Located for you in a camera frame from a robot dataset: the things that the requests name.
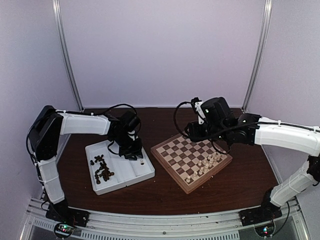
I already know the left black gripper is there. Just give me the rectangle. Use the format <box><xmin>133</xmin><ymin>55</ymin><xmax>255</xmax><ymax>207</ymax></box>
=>
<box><xmin>111</xmin><ymin>132</ymin><xmax>144</xmax><ymax>160</ymax></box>

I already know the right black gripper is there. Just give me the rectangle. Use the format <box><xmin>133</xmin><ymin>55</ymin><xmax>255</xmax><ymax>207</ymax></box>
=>
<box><xmin>185</xmin><ymin>120</ymin><xmax>229</xmax><ymax>143</ymax></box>

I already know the light chess queen piece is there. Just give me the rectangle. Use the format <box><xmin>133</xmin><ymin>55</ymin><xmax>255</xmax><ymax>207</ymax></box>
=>
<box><xmin>198</xmin><ymin>167</ymin><xmax>204</xmax><ymax>176</ymax></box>

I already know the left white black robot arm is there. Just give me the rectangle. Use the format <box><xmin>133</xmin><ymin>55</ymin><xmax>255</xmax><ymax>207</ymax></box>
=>
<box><xmin>25</xmin><ymin>105</ymin><xmax>143</xmax><ymax>222</ymax></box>

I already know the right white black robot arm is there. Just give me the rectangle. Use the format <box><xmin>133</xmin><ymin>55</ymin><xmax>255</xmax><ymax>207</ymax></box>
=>
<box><xmin>185</xmin><ymin>97</ymin><xmax>320</xmax><ymax>221</ymax></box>

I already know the wooden chess board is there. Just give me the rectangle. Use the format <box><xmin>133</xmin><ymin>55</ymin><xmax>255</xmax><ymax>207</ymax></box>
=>
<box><xmin>150</xmin><ymin>134</ymin><xmax>233</xmax><ymax>194</ymax></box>

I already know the pile of dark chess pieces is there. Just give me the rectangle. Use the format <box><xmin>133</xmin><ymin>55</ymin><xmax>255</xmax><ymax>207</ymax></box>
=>
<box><xmin>89</xmin><ymin>154</ymin><xmax>115</xmax><ymax>185</ymax></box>

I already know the left controller board with LEDs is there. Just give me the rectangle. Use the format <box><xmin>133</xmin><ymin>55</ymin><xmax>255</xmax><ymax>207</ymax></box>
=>
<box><xmin>53</xmin><ymin>222</ymin><xmax>75</xmax><ymax>239</ymax></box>

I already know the controller board with leds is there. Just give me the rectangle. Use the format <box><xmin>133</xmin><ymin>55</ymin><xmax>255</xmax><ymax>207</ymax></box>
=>
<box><xmin>254</xmin><ymin>225</ymin><xmax>275</xmax><ymax>238</ymax></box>
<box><xmin>53</xmin><ymin>222</ymin><xmax>75</xmax><ymax>239</ymax></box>

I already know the right controller board with LEDs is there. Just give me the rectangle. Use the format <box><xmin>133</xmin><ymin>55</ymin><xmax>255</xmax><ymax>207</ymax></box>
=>
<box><xmin>254</xmin><ymin>225</ymin><xmax>275</xmax><ymax>238</ymax></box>

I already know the white plastic compartment tray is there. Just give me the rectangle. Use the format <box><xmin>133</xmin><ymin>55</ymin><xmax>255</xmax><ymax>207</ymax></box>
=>
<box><xmin>85</xmin><ymin>140</ymin><xmax>155</xmax><ymax>196</ymax></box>

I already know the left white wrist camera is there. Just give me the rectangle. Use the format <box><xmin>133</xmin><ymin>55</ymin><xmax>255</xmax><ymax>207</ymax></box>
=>
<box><xmin>127</xmin><ymin>130</ymin><xmax>138</xmax><ymax>141</ymax></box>

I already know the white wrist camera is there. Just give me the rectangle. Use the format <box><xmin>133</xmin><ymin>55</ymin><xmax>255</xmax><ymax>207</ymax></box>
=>
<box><xmin>191</xmin><ymin>97</ymin><xmax>206</xmax><ymax>125</ymax></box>
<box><xmin>127</xmin><ymin>130</ymin><xmax>138</xmax><ymax>141</ymax></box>

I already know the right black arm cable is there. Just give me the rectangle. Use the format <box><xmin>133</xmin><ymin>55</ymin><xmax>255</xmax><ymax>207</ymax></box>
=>
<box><xmin>173</xmin><ymin>100</ymin><xmax>198</xmax><ymax>137</ymax></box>

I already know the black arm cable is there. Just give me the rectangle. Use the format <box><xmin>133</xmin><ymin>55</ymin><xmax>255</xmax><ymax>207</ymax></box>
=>
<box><xmin>173</xmin><ymin>100</ymin><xmax>198</xmax><ymax>137</ymax></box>
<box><xmin>103</xmin><ymin>103</ymin><xmax>138</xmax><ymax>118</ymax></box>

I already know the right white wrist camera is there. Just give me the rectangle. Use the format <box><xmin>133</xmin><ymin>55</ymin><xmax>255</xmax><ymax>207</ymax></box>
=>
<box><xmin>191</xmin><ymin>97</ymin><xmax>206</xmax><ymax>125</ymax></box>

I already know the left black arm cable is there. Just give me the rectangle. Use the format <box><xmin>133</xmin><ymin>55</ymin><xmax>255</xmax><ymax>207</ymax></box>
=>
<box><xmin>103</xmin><ymin>103</ymin><xmax>138</xmax><ymax>118</ymax></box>

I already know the front aluminium frame rail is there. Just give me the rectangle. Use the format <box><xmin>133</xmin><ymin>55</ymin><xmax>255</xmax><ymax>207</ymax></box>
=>
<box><xmin>18</xmin><ymin>196</ymin><xmax>313</xmax><ymax>240</ymax></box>

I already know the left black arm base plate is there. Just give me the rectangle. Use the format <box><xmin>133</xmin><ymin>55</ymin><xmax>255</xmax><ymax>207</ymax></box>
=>
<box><xmin>45</xmin><ymin>207</ymin><xmax>90</xmax><ymax>227</ymax></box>

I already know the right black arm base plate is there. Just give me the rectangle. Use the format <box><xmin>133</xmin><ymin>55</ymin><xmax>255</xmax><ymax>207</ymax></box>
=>
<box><xmin>239</xmin><ymin>206</ymin><xmax>283</xmax><ymax>227</ymax></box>

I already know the right aluminium frame post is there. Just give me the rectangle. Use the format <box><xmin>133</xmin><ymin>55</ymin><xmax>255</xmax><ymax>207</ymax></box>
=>
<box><xmin>241</xmin><ymin>0</ymin><xmax>273</xmax><ymax>113</ymax></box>

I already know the aluminium frame post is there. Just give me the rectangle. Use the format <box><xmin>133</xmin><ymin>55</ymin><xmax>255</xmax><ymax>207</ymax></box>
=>
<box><xmin>52</xmin><ymin>0</ymin><xmax>84</xmax><ymax>112</ymax></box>
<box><xmin>241</xmin><ymin>0</ymin><xmax>273</xmax><ymax>113</ymax></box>

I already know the left aluminium frame post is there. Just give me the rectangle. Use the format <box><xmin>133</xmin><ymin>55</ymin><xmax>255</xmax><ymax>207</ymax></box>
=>
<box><xmin>52</xmin><ymin>0</ymin><xmax>84</xmax><ymax>112</ymax></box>

